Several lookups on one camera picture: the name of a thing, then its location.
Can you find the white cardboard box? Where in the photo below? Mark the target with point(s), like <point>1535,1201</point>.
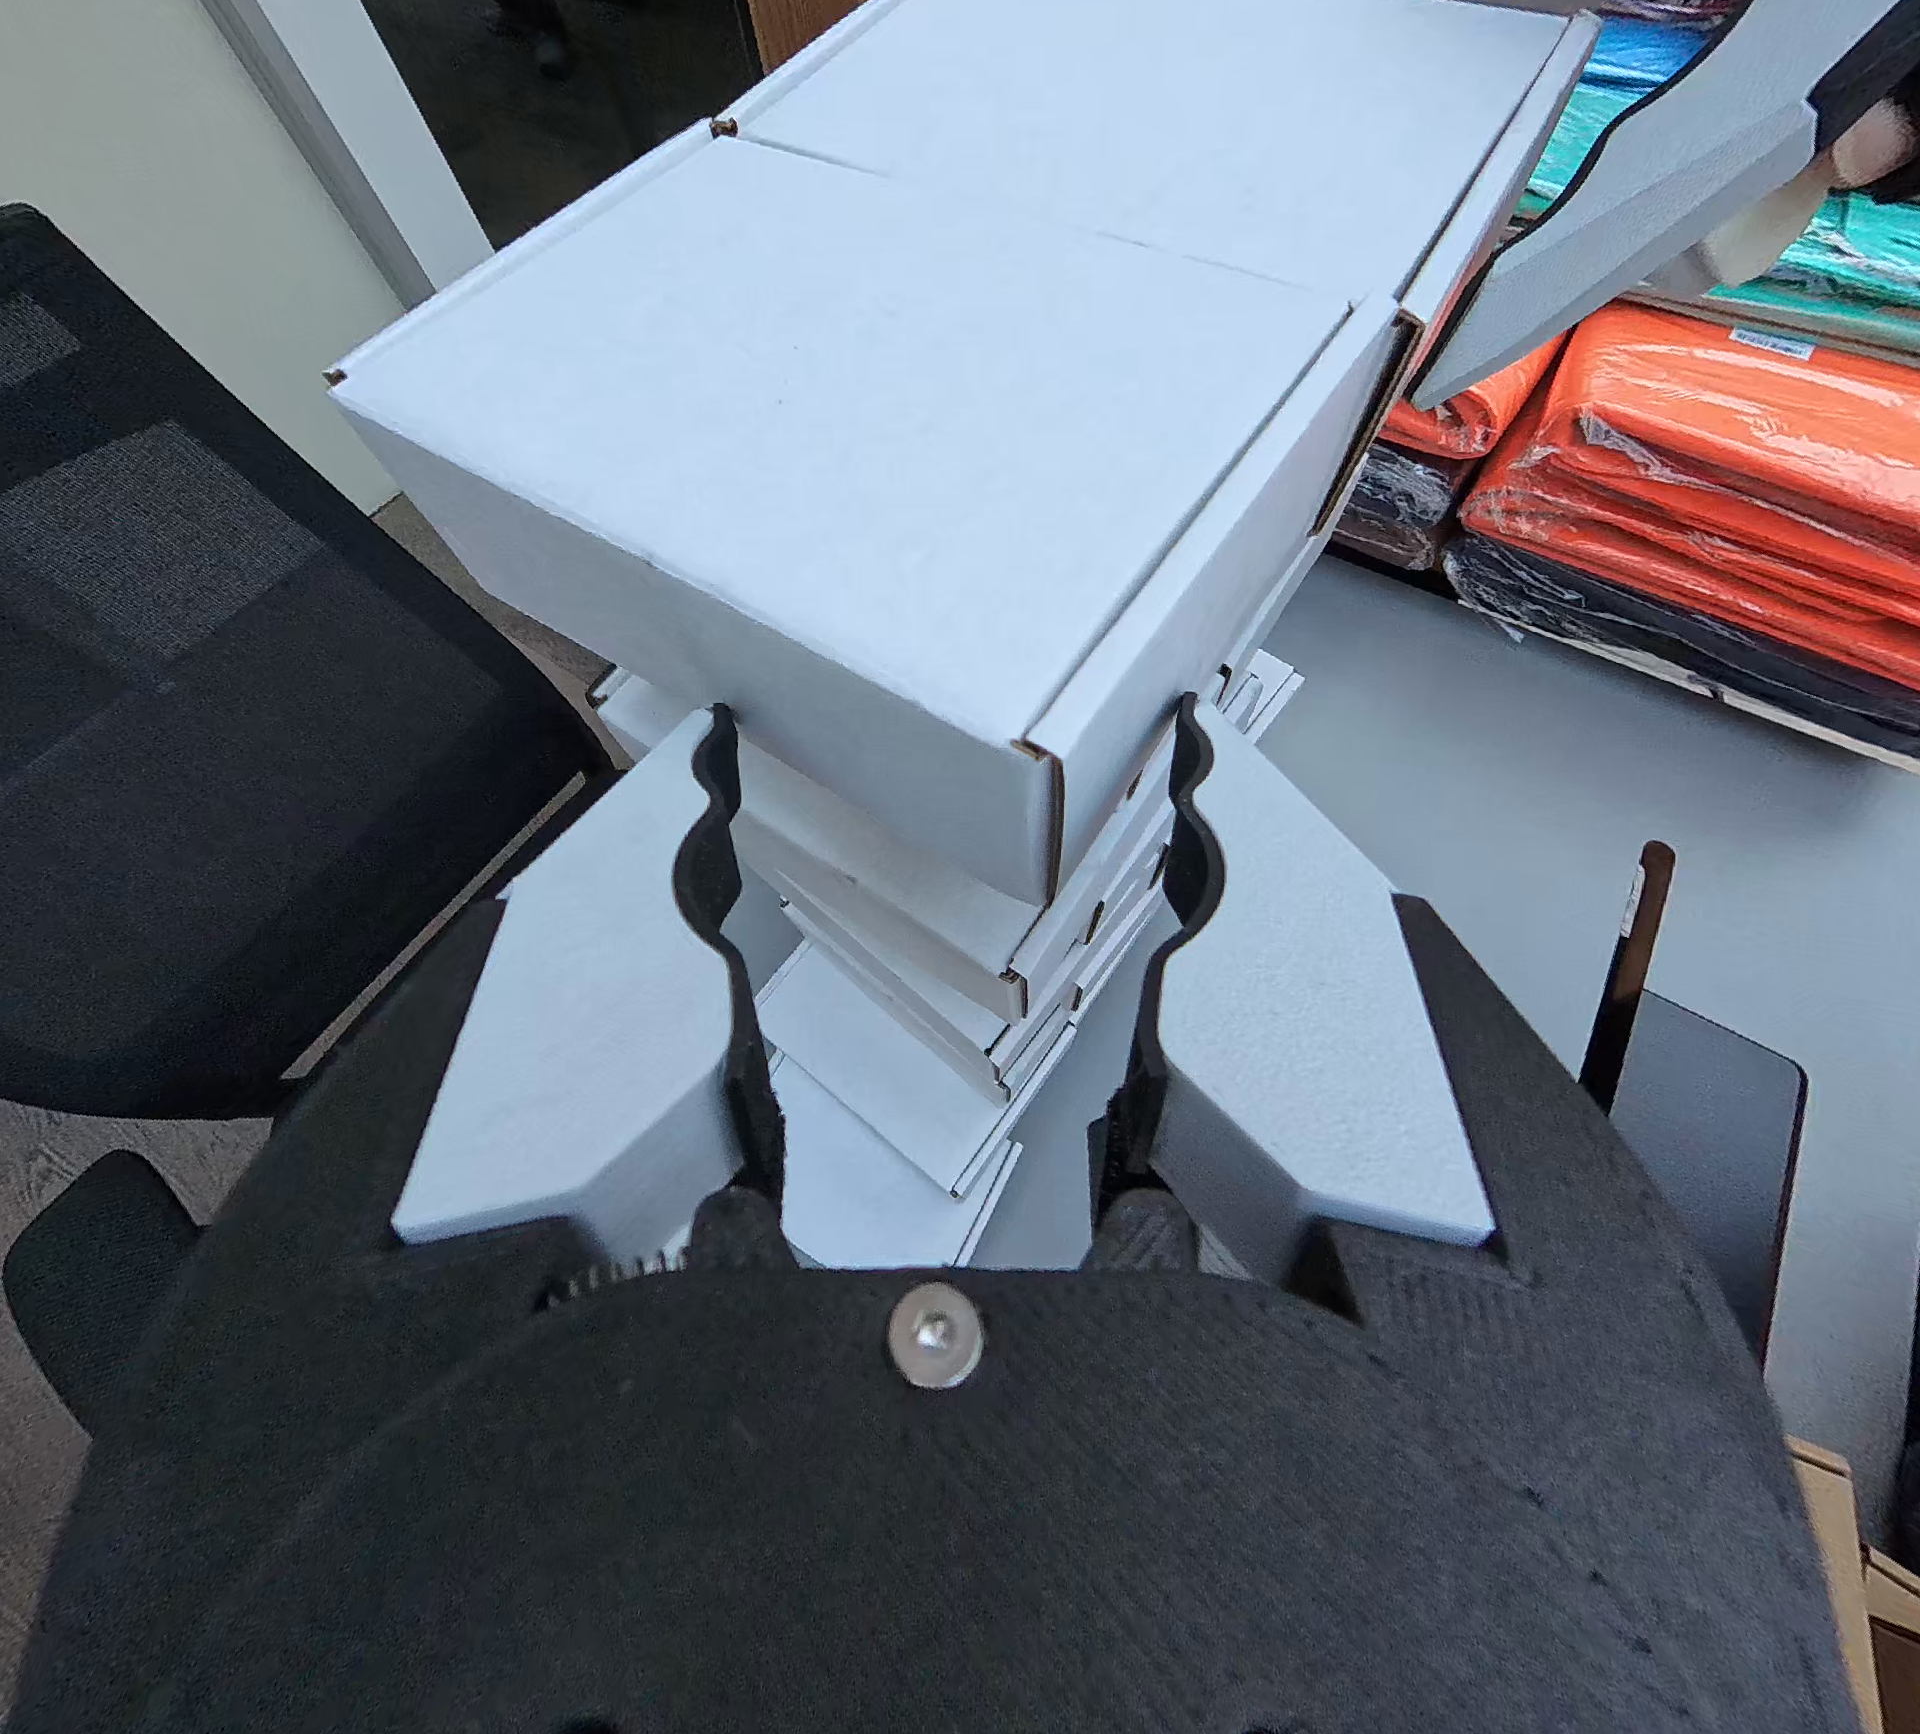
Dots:
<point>1171,115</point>
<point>840,445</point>

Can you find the blue plastic-wrapped package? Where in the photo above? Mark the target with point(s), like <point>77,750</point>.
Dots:
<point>1634,55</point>

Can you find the dark plastic-wrapped package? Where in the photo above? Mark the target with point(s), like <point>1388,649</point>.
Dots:
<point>1402,504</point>
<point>1650,647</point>

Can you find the row of white boxes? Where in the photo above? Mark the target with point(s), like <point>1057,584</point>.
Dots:
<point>900,1044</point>

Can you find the person's right hand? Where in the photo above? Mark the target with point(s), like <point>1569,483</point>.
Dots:
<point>1882,144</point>

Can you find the black office chair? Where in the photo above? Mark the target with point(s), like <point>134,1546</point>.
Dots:
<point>225,654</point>

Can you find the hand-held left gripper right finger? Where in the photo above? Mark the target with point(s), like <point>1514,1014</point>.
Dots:
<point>1321,1059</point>

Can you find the black flat panel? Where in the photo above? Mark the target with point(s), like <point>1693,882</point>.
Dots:
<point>1710,1134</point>

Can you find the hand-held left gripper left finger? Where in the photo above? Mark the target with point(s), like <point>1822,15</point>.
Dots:
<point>584,1059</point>

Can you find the teal plastic-wrapped package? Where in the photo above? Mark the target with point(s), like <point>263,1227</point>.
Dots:
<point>1861,249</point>

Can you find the orange plastic-wrapped package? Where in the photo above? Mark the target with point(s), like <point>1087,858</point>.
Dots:
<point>1725,445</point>
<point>1462,406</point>

